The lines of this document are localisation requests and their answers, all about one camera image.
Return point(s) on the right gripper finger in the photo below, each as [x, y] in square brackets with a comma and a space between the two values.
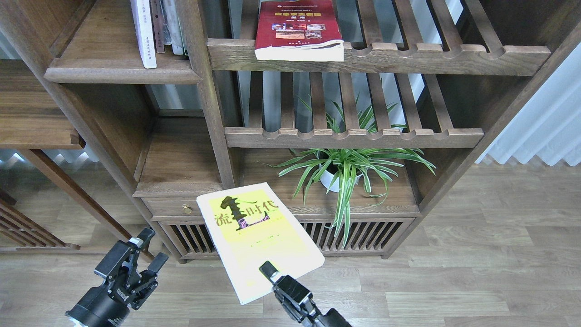
[270, 272]

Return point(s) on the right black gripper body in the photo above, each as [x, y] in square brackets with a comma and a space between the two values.
[298, 302]

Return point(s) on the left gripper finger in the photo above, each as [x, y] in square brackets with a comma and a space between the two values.
[143, 239]
[158, 262]

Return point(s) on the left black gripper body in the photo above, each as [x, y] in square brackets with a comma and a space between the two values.
[123, 288]

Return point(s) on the yellow green book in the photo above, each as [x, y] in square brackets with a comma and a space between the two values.
[249, 226]

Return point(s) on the white lavender book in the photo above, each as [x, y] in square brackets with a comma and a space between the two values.
[141, 11]

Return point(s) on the dark wooden bookshelf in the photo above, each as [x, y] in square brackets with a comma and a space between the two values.
[413, 77]

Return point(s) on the green spider plant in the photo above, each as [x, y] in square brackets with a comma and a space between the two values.
[374, 165]

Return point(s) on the plastic wrapped book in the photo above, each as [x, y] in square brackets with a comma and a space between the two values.
[167, 19]

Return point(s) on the brown upright book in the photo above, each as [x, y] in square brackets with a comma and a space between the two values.
[157, 23]

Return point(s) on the white upright book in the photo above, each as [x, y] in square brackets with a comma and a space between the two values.
[177, 34]

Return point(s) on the red cover book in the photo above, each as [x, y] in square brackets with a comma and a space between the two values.
[299, 30]

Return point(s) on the white curtain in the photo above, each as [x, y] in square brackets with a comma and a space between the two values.
[547, 130]

